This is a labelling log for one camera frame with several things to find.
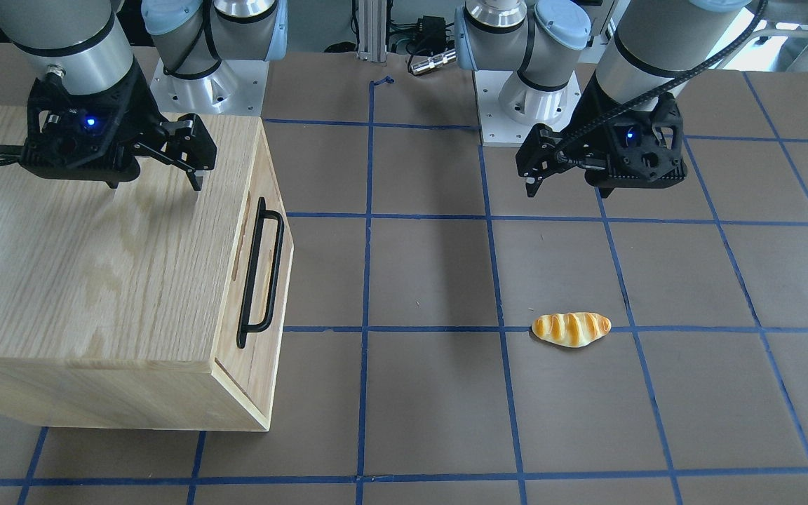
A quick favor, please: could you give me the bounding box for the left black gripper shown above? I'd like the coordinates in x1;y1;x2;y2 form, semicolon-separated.
516;92;687;198

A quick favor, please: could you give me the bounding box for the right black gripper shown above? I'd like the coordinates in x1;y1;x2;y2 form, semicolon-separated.
18;67;216;191

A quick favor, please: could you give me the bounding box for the black drawer handle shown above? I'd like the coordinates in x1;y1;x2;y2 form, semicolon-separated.
236;197;285;349

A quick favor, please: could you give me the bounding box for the wooden drawer front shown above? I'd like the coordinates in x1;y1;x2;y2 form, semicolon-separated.
213;117;295;432

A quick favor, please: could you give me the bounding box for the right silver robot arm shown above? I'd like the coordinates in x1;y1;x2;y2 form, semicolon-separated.
0;1;288;191

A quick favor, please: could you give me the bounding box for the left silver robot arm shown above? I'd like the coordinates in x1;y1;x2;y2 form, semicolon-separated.
454;1;767;198

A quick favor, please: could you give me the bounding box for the wooden drawer cabinet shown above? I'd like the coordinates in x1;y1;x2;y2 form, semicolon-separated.
0;105;295;432

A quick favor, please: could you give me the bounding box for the toy bread roll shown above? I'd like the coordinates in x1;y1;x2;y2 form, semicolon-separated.
530;312;612;349

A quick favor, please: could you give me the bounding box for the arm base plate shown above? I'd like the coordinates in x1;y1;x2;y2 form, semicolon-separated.
474;70;581;148
150;60;270;117

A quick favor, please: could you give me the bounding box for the silver cable connector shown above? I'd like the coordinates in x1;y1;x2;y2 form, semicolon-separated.
408;49;457;76

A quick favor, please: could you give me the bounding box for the aluminium frame post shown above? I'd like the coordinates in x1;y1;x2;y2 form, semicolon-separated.
356;0;389;65

